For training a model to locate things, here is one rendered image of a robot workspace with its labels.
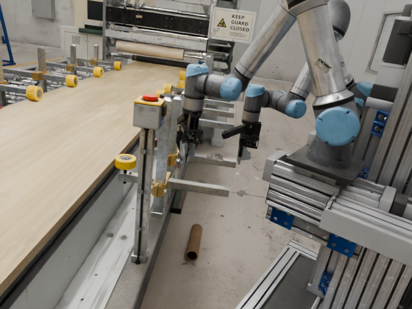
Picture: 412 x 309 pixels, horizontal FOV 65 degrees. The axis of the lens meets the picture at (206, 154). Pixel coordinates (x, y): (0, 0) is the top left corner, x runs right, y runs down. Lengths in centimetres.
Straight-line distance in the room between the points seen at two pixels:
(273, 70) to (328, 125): 936
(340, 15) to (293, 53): 896
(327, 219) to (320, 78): 43
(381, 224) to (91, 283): 90
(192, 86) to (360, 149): 69
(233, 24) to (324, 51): 292
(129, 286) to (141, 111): 50
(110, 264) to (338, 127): 86
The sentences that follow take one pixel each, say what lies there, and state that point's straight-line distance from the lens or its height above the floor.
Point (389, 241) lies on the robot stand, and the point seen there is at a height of 93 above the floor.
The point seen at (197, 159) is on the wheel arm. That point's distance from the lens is 149.
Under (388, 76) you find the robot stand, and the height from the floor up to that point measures 133.
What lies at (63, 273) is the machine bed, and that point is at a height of 69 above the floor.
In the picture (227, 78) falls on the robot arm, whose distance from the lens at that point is 108.
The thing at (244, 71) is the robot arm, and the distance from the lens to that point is 117.
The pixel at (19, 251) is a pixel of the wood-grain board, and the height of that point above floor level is 90.
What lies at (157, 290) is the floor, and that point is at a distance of 200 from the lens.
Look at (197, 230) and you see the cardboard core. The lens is 233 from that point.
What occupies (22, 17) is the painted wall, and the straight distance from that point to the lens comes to 1209.
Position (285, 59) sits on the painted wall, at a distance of 1032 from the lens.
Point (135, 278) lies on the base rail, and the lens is 105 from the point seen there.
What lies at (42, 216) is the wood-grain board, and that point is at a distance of 97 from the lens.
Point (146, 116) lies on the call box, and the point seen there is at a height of 118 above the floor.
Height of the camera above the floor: 142
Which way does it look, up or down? 22 degrees down
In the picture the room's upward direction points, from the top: 8 degrees clockwise
